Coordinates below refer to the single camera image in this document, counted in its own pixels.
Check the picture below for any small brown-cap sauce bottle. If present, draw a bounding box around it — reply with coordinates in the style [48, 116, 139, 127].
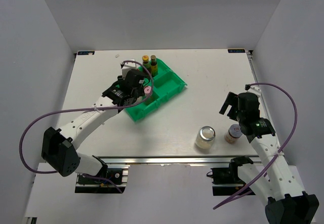
[150, 55, 158, 77]

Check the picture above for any blue right corner label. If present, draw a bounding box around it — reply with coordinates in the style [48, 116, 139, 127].
[227, 49, 246, 53]

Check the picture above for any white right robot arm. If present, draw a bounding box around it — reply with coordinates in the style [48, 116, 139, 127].
[214, 84, 319, 223]

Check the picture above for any green four-compartment plastic tray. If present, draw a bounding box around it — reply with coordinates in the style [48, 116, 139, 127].
[126, 58, 187, 122]

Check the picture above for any blue left corner label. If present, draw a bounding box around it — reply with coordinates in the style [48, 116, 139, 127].
[77, 51, 95, 56]

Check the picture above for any white-lid spice jar red label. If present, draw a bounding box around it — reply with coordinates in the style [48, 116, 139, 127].
[224, 124, 242, 143]

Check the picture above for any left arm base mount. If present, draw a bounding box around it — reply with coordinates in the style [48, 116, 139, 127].
[74, 163, 129, 194]

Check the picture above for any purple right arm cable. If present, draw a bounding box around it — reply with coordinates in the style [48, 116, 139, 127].
[213, 83, 298, 210]

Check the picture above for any glass jar white powder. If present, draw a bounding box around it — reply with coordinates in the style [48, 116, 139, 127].
[195, 126, 216, 151]

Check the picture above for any aluminium table edge rail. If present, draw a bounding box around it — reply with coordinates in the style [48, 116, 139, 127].
[96, 155, 264, 165]

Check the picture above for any dark sauce bottle yellow cap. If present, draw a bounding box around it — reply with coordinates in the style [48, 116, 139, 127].
[142, 55, 151, 72]

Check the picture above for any blue corner label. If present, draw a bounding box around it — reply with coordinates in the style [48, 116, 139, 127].
[77, 51, 95, 56]
[227, 49, 246, 53]

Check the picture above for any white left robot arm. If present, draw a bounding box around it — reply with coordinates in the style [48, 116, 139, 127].
[41, 69, 149, 183]

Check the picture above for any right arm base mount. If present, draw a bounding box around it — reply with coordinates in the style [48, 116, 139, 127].
[206, 156, 254, 196]

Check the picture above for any pink-cap brown spice shaker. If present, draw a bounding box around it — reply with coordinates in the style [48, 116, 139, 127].
[143, 86, 152, 104]

